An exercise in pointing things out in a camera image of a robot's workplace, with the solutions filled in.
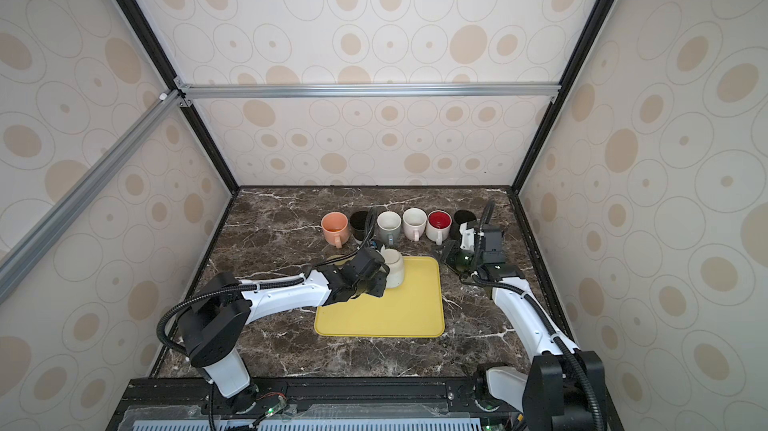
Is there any speckled beige mug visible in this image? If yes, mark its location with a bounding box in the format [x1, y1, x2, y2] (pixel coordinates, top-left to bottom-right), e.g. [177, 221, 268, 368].
[381, 248, 405, 289]

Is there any black mug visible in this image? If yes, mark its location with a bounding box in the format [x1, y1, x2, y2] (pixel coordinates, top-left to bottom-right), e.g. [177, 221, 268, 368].
[453, 209, 477, 229]

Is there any black-green mug white base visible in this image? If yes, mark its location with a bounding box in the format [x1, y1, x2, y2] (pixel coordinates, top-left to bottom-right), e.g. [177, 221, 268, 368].
[349, 209, 376, 247]

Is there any grey mug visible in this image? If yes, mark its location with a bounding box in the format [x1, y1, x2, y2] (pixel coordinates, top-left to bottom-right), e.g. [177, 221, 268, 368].
[376, 211, 402, 247]

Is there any white mug red inside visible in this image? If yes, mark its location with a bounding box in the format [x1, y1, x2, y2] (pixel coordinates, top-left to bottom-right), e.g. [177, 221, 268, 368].
[425, 210, 452, 246]

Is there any peach mug cream base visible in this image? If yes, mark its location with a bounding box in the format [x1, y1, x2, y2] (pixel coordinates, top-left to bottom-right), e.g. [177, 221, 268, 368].
[321, 211, 350, 249]

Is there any pink mug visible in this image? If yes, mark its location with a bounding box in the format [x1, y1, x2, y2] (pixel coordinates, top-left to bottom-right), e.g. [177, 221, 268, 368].
[402, 208, 428, 242]

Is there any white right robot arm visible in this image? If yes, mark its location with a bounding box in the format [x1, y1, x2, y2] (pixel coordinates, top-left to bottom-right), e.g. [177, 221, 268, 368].
[441, 221, 608, 430]

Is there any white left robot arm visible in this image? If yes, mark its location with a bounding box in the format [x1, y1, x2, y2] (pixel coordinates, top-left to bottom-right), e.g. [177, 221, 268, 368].
[156, 247, 390, 398]

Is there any yellow plastic tray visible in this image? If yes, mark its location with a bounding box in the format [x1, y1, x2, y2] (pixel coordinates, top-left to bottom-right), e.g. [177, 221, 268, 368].
[314, 256, 445, 338]

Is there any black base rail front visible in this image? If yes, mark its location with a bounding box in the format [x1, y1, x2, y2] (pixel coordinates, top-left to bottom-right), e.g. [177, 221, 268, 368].
[107, 375, 625, 431]

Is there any horizontal aluminium rail back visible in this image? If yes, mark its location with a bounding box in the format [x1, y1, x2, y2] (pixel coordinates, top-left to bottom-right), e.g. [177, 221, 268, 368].
[181, 82, 560, 99]

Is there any black corner frame post right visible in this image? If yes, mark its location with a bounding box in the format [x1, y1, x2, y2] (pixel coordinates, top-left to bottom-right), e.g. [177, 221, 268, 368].
[509, 0, 616, 196]

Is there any black corner frame post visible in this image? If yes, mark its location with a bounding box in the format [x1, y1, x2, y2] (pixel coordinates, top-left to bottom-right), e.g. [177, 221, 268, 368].
[509, 0, 616, 196]
[115, 0, 240, 196]

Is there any diagonal aluminium rail left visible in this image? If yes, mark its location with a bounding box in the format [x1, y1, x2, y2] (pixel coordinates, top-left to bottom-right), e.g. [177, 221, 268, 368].
[1, 89, 181, 301]

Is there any black corner frame post left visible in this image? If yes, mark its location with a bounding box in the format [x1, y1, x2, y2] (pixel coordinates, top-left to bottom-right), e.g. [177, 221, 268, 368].
[115, 0, 240, 196]

